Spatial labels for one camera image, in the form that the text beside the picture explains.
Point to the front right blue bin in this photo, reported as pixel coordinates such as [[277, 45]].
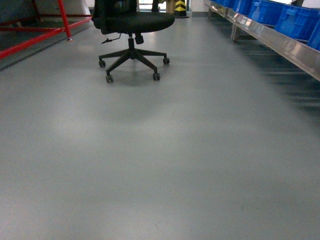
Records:
[[266, 12]]

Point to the blue bin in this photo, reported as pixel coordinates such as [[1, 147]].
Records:
[[314, 41], [297, 22], [266, 12]]

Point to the stainless steel flow rack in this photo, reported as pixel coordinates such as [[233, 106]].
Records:
[[298, 53]]

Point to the yellow black traffic cone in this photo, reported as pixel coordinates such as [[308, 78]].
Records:
[[180, 9]]

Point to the red metal frame table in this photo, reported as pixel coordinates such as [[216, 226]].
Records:
[[24, 23]]

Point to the black office chair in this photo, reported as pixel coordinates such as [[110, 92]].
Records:
[[123, 17]]

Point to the front left blue bin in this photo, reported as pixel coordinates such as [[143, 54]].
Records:
[[297, 22]]

